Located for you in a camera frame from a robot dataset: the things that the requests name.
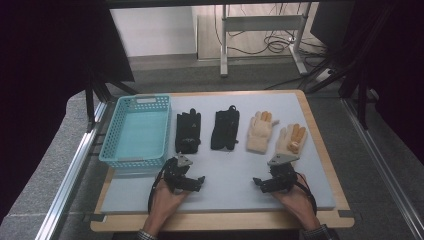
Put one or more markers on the grey foam mat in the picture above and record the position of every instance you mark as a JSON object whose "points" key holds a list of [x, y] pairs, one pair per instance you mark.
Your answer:
{"points": [[226, 166]]}

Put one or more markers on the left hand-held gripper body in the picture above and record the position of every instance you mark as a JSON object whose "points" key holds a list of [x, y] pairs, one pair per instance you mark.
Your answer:
{"points": [[175, 173]]}

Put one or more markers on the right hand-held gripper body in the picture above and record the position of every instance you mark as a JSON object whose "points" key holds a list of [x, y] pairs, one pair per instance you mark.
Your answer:
{"points": [[283, 176]]}

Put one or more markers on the person's right hand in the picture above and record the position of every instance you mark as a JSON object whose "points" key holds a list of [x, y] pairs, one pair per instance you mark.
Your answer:
{"points": [[300, 203]]}

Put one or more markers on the dark curtain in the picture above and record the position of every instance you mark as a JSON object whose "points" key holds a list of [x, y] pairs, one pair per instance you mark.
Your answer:
{"points": [[400, 66], [40, 83]]}

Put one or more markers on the teal plastic basket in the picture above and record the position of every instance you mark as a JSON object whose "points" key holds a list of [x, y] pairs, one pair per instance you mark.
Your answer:
{"points": [[140, 133]]}

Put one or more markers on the black glove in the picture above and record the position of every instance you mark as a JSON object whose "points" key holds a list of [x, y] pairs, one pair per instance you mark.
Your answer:
{"points": [[187, 130], [225, 130]]}

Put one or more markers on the black metal stand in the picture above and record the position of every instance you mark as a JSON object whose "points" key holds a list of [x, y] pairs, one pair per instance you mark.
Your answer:
{"points": [[89, 106], [362, 106]]}

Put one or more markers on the white metal desk frame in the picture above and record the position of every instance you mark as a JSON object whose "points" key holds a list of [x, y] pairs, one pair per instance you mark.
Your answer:
{"points": [[260, 23]]}

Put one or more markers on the person's left hand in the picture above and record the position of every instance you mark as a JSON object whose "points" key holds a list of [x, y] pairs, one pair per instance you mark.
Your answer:
{"points": [[165, 203]]}

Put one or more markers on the beige knit glove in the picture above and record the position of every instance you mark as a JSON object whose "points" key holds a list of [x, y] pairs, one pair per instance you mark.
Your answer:
{"points": [[290, 136], [259, 133]]}

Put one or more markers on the white power strip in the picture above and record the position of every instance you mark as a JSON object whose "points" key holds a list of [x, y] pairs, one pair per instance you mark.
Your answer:
{"points": [[322, 76]]}

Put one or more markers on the aluminium rail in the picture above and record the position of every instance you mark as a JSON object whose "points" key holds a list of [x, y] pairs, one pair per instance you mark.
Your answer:
{"points": [[383, 170], [66, 173]]}

